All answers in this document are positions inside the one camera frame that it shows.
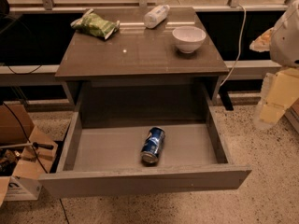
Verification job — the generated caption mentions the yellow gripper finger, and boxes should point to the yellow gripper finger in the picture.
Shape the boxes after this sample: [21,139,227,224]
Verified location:
[253,68,299,130]
[249,28,273,52]

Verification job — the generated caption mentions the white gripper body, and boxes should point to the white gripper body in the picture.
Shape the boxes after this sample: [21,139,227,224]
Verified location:
[270,0,299,68]

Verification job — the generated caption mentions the blue pepsi can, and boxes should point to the blue pepsi can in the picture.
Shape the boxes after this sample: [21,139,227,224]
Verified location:
[140,127,165,164]

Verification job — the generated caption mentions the grey cabinet counter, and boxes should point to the grey cabinet counter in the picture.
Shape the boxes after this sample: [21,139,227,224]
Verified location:
[54,6,230,106]

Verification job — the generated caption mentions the open grey drawer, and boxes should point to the open grey drawer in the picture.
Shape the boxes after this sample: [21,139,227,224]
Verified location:
[38,81,252,200]

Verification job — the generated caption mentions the cardboard box at right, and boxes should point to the cardboard box at right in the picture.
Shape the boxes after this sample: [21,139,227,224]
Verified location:
[285,99,299,133]

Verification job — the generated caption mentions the white ceramic bowl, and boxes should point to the white ceramic bowl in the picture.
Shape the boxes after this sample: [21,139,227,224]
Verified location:
[172,26,206,53]

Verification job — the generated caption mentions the clear plastic water bottle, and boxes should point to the clear plastic water bottle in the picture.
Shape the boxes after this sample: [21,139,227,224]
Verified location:
[143,5,170,29]

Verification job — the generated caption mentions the green chip bag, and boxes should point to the green chip bag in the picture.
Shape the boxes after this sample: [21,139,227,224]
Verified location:
[70,8,120,40]

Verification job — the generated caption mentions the open cardboard box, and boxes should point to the open cardboard box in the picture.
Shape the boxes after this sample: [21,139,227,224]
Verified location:
[0,105,58,205]

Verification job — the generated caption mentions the white hanging cable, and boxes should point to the white hanging cable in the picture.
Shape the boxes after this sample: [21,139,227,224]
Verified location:
[219,4,248,88]

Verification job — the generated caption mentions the black handled tool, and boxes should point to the black handled tool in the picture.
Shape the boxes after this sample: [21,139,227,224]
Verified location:
[0,142,54,150]

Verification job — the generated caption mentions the black floor cable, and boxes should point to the black floor cable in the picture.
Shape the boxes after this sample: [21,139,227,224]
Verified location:
[2,102,71,224]

